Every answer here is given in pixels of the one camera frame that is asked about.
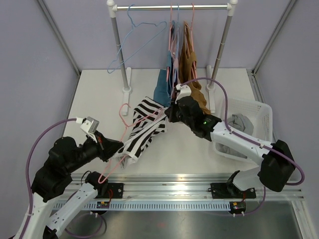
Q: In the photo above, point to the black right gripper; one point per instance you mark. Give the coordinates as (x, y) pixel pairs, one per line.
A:
(171, 112)

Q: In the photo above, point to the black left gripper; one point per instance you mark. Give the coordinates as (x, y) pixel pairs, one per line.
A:
(106, 147)

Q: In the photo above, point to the black white striped tank top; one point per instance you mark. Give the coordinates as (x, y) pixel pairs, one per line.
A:
(149, 120)

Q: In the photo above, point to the teal blue tank top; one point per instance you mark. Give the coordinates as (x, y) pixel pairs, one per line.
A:
(163, 89)

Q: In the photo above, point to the pink hanger of striped top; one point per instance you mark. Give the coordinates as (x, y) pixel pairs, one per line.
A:
(124, 129)

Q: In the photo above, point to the pink hanger of teal top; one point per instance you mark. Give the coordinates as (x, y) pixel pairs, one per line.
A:
(169, 58)

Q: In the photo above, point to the pink mauve tank top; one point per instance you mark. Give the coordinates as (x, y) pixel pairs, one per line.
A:
(172, 55)

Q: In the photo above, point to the grey tank top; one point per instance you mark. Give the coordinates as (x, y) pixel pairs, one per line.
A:
(241, 123)

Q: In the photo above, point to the blue hanger of pink top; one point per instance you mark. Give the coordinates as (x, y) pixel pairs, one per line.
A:
(176, 49)

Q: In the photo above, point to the light blue wire hanger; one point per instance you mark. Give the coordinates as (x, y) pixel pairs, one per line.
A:
(130, 40)

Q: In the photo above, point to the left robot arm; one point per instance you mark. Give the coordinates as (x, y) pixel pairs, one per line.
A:
(54, 176)

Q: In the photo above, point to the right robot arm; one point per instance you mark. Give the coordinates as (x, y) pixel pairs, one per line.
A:
(274, 160)

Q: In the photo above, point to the pink hanger of brown top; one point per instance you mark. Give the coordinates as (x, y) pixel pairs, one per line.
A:
(193, 44)

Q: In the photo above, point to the mustard brown tank top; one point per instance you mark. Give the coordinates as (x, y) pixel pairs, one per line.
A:
(188, 71)

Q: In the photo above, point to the white silver clothes rack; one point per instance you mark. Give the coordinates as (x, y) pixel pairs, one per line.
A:
(126, 72)

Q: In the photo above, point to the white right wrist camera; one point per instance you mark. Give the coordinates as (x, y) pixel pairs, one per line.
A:
(182, 91)

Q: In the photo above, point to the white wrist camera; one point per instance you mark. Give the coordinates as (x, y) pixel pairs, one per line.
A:
(88, 126)
(182, 91)

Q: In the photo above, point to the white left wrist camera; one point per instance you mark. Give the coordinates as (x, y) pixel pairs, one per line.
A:
(88, 126)

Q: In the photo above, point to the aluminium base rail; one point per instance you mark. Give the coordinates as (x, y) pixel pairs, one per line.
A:
(163, 192)

